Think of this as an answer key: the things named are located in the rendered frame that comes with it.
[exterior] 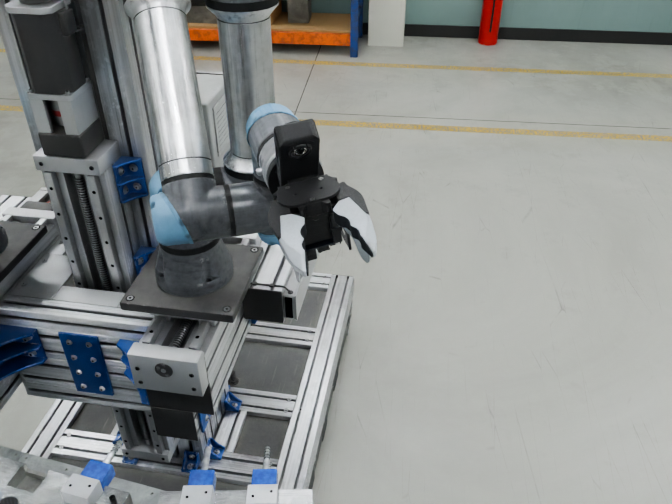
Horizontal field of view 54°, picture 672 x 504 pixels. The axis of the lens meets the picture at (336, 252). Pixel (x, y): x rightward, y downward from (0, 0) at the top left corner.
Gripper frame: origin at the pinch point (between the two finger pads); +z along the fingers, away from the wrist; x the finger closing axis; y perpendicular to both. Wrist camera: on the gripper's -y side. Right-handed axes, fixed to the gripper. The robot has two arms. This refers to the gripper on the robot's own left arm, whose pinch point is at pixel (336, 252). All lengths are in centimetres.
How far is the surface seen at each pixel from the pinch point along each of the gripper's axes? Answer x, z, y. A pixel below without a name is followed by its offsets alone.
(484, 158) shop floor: -145, -259, 168
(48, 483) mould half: 50, -25, 50
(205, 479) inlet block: 25, -20, 56
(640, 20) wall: -362, -412, 179
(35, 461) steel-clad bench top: 56, -38, 59
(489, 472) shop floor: -49, -61, 154
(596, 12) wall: -329, -426, 169
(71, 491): 45, -20, 48
